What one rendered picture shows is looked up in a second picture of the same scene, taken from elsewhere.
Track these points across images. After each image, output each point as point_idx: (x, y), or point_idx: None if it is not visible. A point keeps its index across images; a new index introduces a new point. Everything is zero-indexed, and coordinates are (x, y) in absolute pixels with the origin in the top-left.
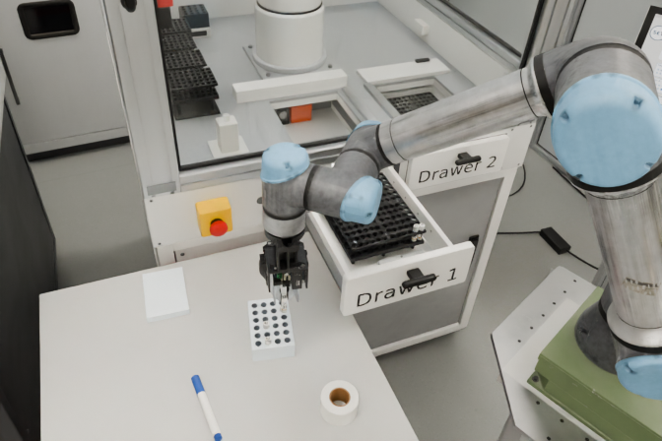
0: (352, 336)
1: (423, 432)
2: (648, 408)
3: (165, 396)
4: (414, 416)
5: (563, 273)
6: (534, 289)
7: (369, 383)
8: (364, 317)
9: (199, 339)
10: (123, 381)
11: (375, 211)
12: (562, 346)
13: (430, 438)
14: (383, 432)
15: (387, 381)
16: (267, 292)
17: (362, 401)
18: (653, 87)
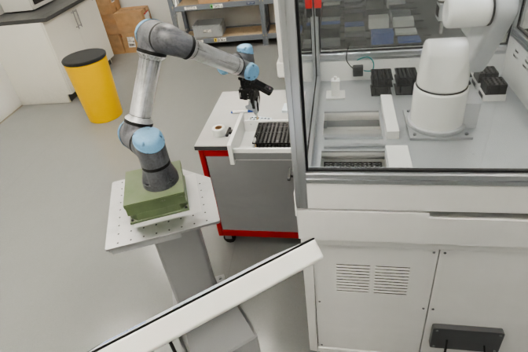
0: None
1: (263, 294)
2: (137, 174)
3: None
4: (273, 295)
5: (214, 219)
6: (215, 202)
7: (221, 141)
8: None
9: (269, 113)
10: (265, 100)
11: (219, 70)
12: (175, 166)
13: (258, 296)
14: (203, 140)
15: (302, 292)
16: None
17: (217, 138)
18: (143, 27)
